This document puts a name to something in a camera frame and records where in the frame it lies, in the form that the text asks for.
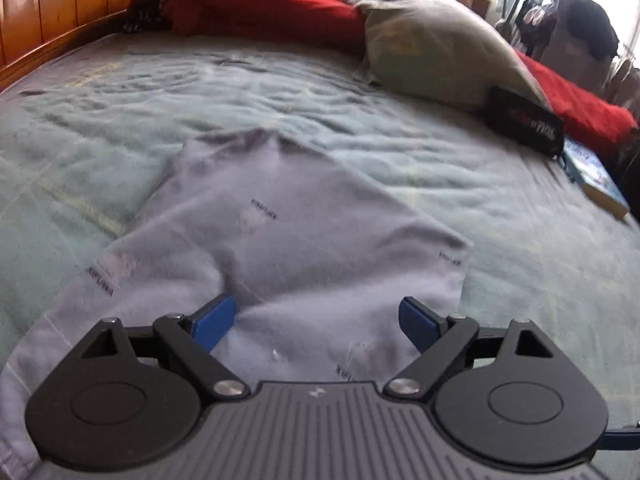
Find clothes rack with garments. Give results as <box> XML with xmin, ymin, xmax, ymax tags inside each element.
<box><xmin>495</xmin><ymin>0</ymin><xmax>640</xmax><ymax>106</ymax></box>

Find grey green pillow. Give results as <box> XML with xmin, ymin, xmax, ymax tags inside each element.
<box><xmin>336</xmin><ymin>0</ymin><xmax>551</xmax><ymax>111</ymax></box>

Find thick paperback book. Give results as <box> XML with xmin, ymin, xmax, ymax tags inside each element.
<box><xmin>557</xmin><ymin>137</ymin><xmax>631</xmax><ymax>220</ymax></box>

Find red folded quilt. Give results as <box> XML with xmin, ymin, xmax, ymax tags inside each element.
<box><xmin>125</xmin><ymin>0</ymin><xmax>368</xmax><ymax>53</ymax></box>

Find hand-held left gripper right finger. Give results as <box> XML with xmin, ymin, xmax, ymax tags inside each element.
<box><xmin>384</xmin><ymin>296</ymin><xmax>556</xmax><ymax>403</ymax></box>

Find wooden headboard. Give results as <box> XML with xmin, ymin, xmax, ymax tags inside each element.
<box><xmin>0</xmin><ymin>0</ymin><xmax>191</xmax><ymax>93</ymax></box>

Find grey pants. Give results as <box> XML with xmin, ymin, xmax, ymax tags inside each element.
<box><xmin>0</xmin><ymin>127</ymin><xmax>475</xmax><ymax>480</ymax></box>

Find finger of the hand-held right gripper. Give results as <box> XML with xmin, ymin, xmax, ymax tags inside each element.
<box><xmin>600</xmin><ymin>420</ymin><xmax>640</xmax><ymax>452</ymax></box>

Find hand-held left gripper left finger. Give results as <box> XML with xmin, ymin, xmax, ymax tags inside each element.
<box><xmin>80</xmin><ymin>293</ymin><xmax>251</xmax><ymax>403</ymax></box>

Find black zip pouch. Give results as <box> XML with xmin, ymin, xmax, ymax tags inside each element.
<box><xmin>482</xmin><ymin>85</ymin><xmax>566</xmax><ymax>160</ymax></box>

